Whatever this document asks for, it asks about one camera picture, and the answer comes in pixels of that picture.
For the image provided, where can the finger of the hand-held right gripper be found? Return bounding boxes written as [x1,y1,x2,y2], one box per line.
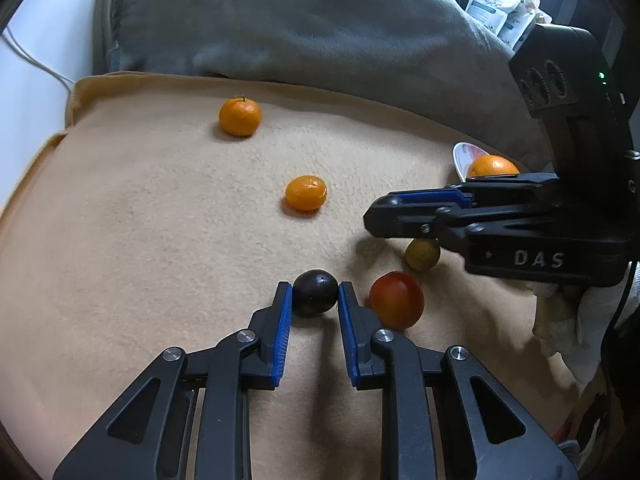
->
[390,172,561,207]
[363,194,561,256]

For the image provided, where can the small oval orange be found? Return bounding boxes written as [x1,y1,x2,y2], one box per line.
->
[285,175,328,212]

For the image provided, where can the white floral plate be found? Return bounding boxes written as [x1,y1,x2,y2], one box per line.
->
[452,141,493,183]

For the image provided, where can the dark purple plum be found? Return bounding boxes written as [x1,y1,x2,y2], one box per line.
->
[291,269,339,318]

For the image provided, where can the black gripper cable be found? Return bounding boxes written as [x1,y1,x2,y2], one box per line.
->
[602,260,640,361]

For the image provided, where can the white power cable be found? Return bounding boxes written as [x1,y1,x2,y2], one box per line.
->
[0,25,76,91]

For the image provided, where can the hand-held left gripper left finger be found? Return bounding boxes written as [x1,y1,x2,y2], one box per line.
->
[52,281,293,480]

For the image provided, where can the small mandarin with stem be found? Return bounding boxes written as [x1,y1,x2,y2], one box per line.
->
[218,96,263,137]

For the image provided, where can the red tomato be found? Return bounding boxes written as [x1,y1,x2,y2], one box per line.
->
[369,271,426,331]

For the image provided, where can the large smooth orange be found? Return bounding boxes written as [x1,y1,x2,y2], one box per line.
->
[465,155,521,179]

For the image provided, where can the small yellow-green fruit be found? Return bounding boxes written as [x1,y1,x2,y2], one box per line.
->
[405,239,441,272]

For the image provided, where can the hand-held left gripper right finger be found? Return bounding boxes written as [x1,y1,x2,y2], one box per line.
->
[337,281,581,480]

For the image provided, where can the tan fleece blanket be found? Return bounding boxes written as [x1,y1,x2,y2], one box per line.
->
[0,72,601,480]

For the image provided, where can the grey fleece blanket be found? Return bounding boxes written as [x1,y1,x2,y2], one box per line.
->
[92,0,551,161]

